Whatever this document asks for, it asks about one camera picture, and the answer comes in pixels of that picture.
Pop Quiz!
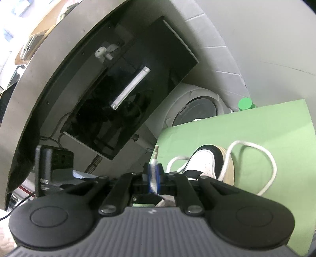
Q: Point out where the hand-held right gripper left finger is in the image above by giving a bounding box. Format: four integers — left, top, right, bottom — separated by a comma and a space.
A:
62, 163, 152, 215

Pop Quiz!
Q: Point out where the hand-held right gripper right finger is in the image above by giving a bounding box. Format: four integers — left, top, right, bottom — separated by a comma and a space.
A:
157, 163, 248, 218

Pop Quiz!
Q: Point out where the white and black sneaker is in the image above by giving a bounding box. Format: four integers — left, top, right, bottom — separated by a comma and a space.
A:
184, 145, 234, 187

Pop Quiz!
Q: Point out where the white shoelace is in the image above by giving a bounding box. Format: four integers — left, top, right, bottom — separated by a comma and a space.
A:
151, 140, 277, 196

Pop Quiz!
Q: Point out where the threaded metal rod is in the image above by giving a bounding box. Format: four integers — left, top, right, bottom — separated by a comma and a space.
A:
85, 155, 102, 174

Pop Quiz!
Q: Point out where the green mat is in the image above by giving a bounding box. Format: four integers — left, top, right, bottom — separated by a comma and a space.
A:
131, 99, 316, 257

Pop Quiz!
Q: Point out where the green bottle cap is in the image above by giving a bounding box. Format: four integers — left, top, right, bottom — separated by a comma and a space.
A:
238, 98, 257, 111

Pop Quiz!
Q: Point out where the smartphone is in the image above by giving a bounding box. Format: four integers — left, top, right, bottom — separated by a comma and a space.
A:
21, 33, 45, 60

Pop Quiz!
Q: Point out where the white plastic hook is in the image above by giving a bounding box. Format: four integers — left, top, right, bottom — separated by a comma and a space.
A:
94, 44, 119, 61

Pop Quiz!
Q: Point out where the black cable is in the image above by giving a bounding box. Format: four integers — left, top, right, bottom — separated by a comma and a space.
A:
0, 192, 36, 221

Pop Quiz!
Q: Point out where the silver door handle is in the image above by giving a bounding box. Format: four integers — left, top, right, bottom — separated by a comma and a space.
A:
110, 66, 151, 110

